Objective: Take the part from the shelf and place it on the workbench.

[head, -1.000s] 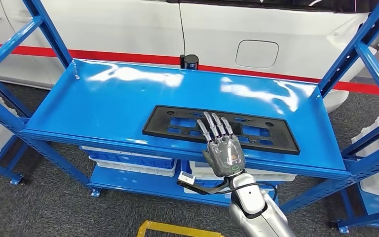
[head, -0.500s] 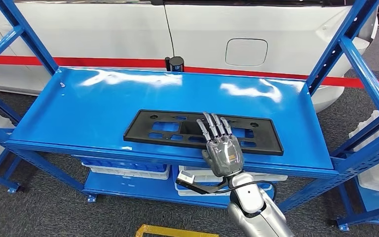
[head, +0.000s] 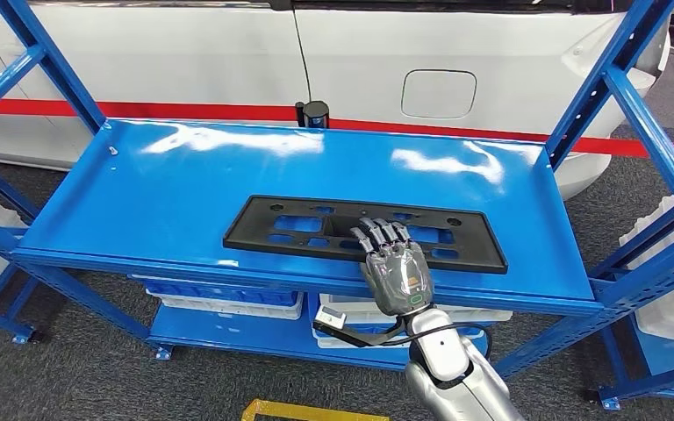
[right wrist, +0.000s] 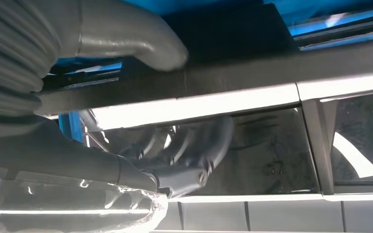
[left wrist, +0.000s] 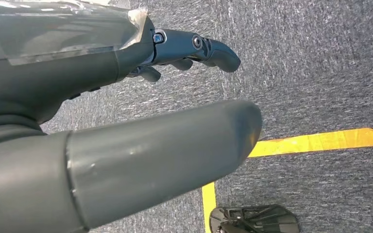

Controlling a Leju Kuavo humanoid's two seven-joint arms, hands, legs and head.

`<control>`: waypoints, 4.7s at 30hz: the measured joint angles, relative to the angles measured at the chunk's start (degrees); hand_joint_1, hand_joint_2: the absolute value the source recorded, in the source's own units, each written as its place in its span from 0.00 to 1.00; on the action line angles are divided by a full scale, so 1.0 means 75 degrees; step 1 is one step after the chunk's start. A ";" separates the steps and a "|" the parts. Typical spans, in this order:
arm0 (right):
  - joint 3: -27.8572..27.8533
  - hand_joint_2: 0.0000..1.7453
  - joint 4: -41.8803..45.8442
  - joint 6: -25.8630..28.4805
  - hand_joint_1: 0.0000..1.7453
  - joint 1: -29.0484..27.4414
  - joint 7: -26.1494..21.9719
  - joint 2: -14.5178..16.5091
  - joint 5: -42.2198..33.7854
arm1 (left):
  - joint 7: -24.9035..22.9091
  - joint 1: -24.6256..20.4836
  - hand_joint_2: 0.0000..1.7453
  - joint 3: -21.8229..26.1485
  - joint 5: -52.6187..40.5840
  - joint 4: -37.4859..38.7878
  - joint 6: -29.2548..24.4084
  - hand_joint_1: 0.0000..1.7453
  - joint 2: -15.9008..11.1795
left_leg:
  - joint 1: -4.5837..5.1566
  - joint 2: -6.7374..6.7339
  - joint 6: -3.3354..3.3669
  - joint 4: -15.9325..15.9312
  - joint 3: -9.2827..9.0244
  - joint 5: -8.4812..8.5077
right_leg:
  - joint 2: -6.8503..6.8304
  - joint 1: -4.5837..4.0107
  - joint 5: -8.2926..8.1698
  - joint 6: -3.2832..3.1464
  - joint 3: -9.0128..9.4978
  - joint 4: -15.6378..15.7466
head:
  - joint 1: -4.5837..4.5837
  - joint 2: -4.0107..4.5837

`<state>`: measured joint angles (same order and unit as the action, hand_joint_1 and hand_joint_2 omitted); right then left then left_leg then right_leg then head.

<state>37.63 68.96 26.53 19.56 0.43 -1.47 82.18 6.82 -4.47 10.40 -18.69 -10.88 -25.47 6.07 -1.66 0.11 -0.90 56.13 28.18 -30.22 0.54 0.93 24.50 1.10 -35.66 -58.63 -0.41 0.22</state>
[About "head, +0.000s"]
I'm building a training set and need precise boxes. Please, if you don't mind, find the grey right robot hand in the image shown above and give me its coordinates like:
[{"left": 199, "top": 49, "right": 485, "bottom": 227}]
[{"left": 349, "top": 218, "right": 436, "bottom": 318}]

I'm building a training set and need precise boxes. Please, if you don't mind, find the black plastic panel part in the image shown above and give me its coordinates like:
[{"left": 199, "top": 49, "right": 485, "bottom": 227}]
[{"left": 223, "top": 195, "right": 509, "bottom": 275}]

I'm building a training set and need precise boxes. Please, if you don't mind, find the yellow floor tape square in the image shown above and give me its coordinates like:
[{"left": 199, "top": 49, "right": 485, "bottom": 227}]
[{"left": 240, "top": 398, "right": 391, "bottom": 421}]

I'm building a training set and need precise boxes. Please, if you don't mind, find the black cylindrical sensor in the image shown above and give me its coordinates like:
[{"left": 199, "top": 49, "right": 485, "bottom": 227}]
[{"left": 295, "top": 100, "right": 331, "bottom": 130}]

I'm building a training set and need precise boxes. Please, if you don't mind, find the white car with red stripe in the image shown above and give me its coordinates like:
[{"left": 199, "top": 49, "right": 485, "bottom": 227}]
[{"left": 0, "top": 0, "right": 674, "bottom": 202}]

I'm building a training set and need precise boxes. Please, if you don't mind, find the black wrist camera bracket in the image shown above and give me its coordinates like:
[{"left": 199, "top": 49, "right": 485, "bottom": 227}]
[{"left": 313, "top": 321, "right": 411, "bottom": 348}]

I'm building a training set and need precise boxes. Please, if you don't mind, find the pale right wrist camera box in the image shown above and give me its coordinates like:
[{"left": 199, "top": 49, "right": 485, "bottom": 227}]
[{"left": 314, "top": 306, "right": 348, "bottom": 335}]

